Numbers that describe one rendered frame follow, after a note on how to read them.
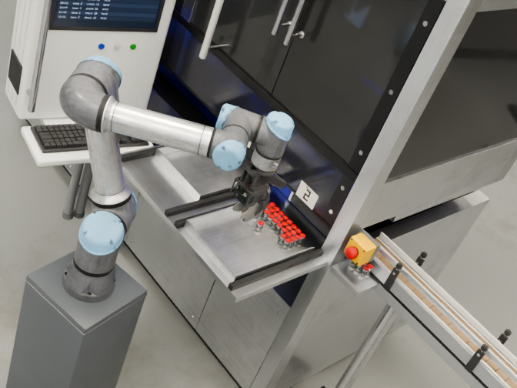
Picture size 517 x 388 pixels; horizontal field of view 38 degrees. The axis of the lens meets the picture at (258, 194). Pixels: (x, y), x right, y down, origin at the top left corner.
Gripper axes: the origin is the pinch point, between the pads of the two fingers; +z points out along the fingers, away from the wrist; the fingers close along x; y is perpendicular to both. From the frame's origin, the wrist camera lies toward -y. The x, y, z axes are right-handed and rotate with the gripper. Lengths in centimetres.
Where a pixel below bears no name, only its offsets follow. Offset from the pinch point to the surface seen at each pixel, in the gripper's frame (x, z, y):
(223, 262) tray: -0.2, 18.3, 2.0
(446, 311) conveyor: 48, 13, -49
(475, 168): 12, -3, -103
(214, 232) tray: -14.3, 21.4, -6.2
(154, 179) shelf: -43.1, 21.6, -2.2
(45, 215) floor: -120, 110, -16
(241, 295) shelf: 10.5, 21.6, 2.3
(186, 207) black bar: -26.0, 19.6, -2.9
